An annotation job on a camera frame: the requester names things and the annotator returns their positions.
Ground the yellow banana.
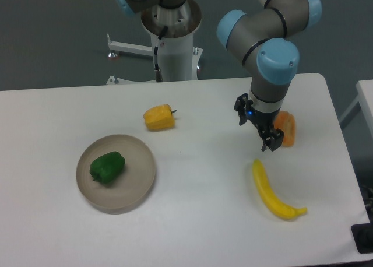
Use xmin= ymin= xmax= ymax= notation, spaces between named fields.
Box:
xmin=252 ymin=159 xmax=308 ymax=220

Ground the green bell pepper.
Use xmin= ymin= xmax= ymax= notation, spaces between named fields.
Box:
xmin=89 ymin=152 xmax=126 ymax=184

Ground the yellow bell pepper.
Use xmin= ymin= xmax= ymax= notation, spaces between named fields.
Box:
xmin=143 ymin=104 xmax=176 ymax=131

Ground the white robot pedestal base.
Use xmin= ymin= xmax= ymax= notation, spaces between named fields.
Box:
xmin=107 ymin=0 xmax=203 ymax=82

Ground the orange bell pepper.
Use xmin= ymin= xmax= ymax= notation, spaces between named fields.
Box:
xmin=274 ymin=111 xmax=296 ymax=147

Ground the beige round plate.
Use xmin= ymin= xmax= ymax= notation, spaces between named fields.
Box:
xmin=76 ymin=135 xmax=156 ymax=214

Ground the black device at table edge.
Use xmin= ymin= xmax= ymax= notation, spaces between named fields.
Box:
xmin=350 ymin=185 xmax=373 ymax=254

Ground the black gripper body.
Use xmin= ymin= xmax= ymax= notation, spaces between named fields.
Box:
xmin=247 ymin=105 xmax=280 ymax=137

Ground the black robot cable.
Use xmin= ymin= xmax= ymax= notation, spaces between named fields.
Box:
xmin=153 ymin=25 xmax=168 ymax=83

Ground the white side table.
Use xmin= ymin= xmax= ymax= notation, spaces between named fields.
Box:
xmin=339 ymin=79 xmax=372 ymax=131

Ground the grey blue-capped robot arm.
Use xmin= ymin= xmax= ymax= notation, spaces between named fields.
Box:
xmin=117 ymin=0 xmax=322 ymax=150

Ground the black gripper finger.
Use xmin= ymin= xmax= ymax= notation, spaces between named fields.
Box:
xmin=261 ymin=128 xmax=284 ymax=152
xmin=234 ymin=93 xmax=253 ymax=125

